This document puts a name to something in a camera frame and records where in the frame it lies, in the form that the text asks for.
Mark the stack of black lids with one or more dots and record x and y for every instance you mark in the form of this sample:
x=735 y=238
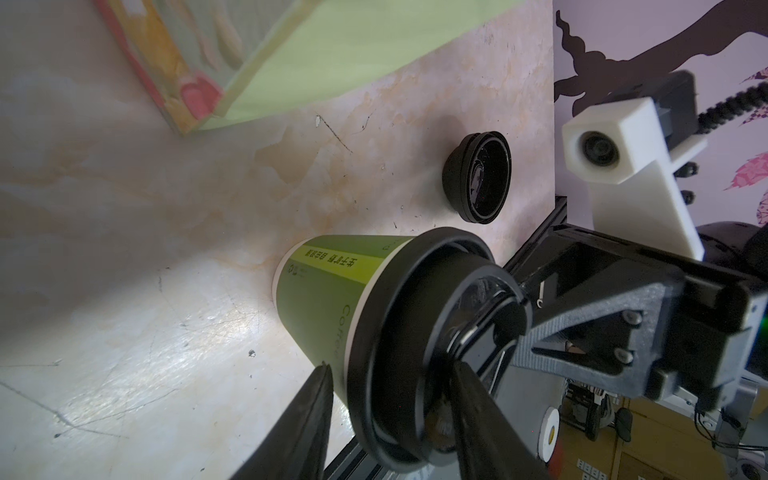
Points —
x=476 y=177

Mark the green white paper bag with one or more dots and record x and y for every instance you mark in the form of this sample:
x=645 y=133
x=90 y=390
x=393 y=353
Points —
x=211 y=64

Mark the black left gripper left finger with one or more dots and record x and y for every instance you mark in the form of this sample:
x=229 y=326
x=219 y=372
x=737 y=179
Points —
x=296 y=446

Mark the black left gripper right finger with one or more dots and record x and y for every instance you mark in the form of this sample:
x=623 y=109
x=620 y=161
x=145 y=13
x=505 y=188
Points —
x=487 y=446

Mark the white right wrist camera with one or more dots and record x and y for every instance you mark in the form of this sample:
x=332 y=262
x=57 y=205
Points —
x=635 y=198

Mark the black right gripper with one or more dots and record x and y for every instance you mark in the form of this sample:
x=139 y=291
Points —
x=635 y=320

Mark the green paper coffee cup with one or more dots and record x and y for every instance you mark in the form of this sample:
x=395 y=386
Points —
x=320 y=288

